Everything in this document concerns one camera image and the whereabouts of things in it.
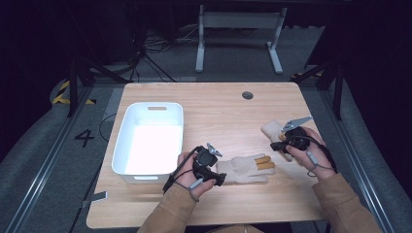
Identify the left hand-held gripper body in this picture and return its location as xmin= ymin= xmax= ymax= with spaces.
xmin=191 ymin=142 xmax=224 ymax=186

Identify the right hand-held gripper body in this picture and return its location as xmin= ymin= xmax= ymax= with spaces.
xmin=280 ymin=115 xmax=314 ymax=151

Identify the white plastic bin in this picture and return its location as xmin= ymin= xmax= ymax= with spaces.
xmin=111 ymin=102 xmax=185 ymax=185

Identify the person's left hand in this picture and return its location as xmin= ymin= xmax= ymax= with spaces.
xmin=176 ymin=150 xmax=217 ymax=199

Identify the person's right hand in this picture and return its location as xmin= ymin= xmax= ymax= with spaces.
xmin=286 ymin=126 xmax=336 ymax=182

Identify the black tripod stand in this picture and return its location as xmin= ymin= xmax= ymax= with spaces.
xmin=291 ymin=60 xmax=345 ymax=121
xmin=65 ymin=55 xmax=131 ymax=118

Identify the grey right gripper wrist strap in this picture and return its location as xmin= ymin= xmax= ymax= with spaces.
xmin=305 ymin=150 xmax=336 ymax=179

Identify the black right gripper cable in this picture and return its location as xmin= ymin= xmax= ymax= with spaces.
xmin=291 ymin=134 xmax=338 ymax=175

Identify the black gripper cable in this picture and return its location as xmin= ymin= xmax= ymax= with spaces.
xmin=291 ymin=134 xmax=338 ymax=175
xmin=161 ymin=146 xmax=202 ymax=194

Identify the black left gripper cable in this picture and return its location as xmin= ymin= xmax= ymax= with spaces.
xmin=161 ymin=146 xmax=202 ymax=194

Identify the thin black floor cable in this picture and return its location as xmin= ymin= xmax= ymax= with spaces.
xmin=98 ymin=113 xmax=118 ymax=143

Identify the grey table corner bracket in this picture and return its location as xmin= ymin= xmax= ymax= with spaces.
xmin=81 ymin=190 xmax=108 ymax=209

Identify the bundle of floor cables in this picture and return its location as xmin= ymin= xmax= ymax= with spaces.
xmin=127 ymin=23 xmax=200 ymax=83

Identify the white metal desk frame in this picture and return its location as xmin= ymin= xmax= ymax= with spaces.
xmin=194 ymin=4 xmax=289 ymax=75

